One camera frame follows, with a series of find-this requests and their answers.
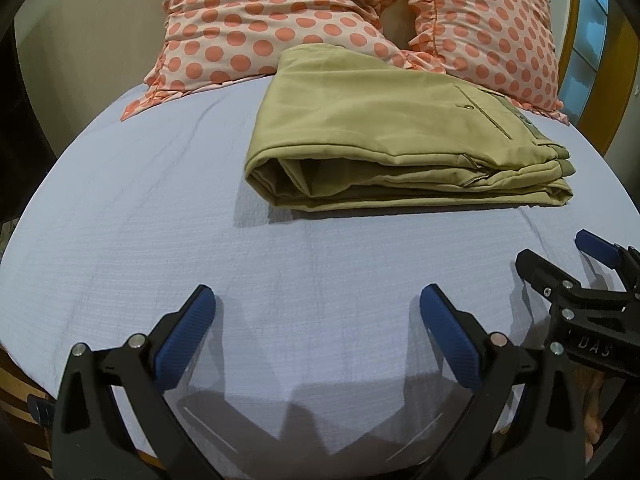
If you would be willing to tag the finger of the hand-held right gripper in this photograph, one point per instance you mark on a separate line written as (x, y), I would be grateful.
(596, 249)
(537, 266)

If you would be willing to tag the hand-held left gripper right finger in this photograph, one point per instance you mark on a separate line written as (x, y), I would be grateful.
(450, 332)

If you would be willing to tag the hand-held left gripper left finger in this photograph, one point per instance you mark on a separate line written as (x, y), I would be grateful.
(186, 331)

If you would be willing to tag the khaki pants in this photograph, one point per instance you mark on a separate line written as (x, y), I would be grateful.
(400, 135)

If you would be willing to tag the person's right hand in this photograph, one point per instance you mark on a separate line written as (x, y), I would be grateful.
(594, 410)

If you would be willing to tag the light blue bed sheet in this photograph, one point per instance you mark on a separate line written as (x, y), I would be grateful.
(200, 210)

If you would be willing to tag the brown striped cloth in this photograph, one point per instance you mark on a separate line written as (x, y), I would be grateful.
(22, 410)

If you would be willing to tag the yellow framed window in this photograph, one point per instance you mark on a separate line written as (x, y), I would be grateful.
(592, 35)

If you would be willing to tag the orange polka dot pillow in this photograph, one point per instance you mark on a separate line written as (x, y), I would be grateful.
(492, 25)
(260, 25)

